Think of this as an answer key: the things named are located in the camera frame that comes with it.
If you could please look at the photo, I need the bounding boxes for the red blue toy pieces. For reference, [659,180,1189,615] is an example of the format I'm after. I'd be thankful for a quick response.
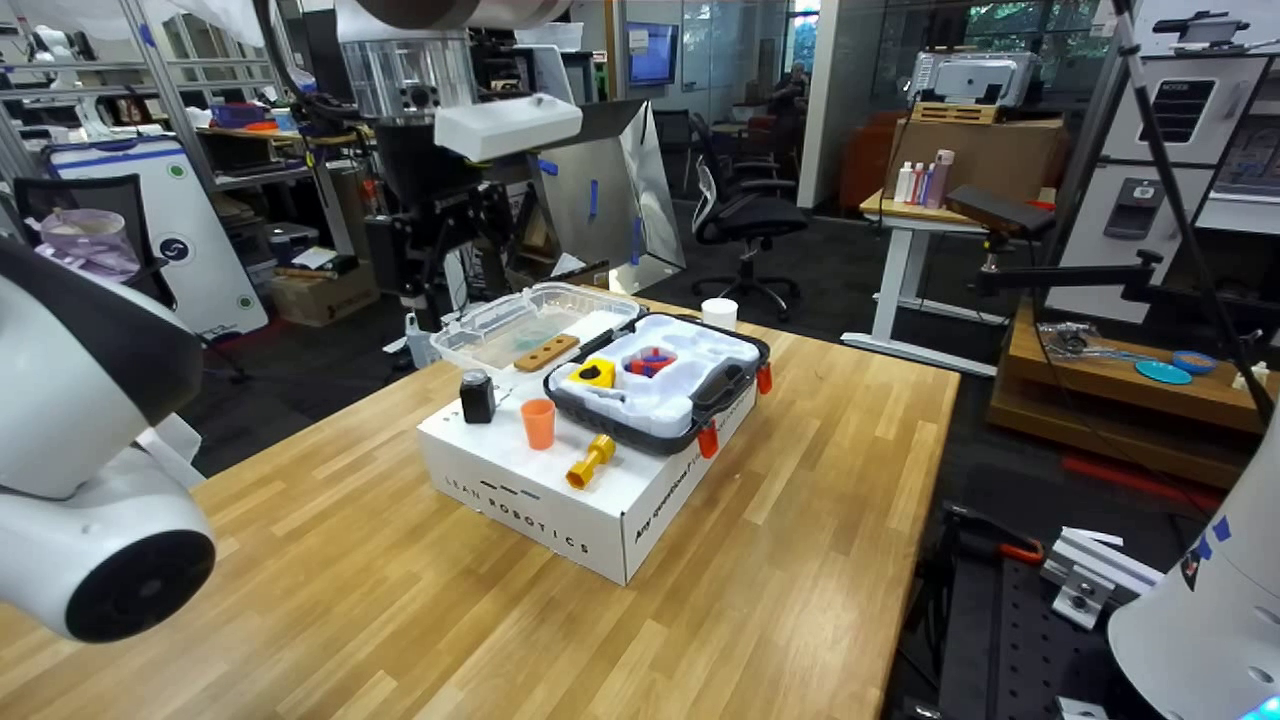
[625,350,676,378]

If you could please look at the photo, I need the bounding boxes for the white panel cart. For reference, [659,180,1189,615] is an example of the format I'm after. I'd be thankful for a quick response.
[48,137,267,336]

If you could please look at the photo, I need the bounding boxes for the black office chair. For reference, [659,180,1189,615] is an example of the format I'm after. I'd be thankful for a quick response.
[690,113,809,319]

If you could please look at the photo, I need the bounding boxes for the wooden flat piece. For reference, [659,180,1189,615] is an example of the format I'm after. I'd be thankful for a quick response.
[512,336,581,374]

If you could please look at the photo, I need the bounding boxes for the white cardboard box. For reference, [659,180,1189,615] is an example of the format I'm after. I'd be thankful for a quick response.
[415,339,766,586]

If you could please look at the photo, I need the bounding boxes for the orange plastic cup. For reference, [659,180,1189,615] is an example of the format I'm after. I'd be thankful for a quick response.
[519,402,554,450]

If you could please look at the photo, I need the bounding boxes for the small white cup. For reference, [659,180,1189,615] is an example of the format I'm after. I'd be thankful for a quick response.
[698,297,739,330]

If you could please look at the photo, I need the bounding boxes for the grey black organizer case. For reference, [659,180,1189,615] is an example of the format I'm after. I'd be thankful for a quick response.
[543,312,772,456]

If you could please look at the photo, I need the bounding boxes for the clear plastic lid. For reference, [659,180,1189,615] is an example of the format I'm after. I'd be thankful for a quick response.
[430,280,638,374]

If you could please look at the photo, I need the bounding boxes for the white standing desk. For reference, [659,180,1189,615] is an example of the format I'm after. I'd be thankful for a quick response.
[842,191,1011,381]

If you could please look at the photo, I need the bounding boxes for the yellow plastic bolt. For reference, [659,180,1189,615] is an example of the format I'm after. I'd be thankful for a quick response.
[567,432,617,487]

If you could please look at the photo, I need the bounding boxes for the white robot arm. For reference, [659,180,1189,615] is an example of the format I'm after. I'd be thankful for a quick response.
[0,244,216,644]

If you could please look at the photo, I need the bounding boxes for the black salt cellar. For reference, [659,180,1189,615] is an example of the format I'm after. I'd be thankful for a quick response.
[459,367,497,425]

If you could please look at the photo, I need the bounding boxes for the yellow round toy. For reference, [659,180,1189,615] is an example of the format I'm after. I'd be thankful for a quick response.
[571,356,617,390]

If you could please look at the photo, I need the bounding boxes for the black camera stand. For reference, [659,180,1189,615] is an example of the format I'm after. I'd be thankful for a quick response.
[980,0,1272,419]

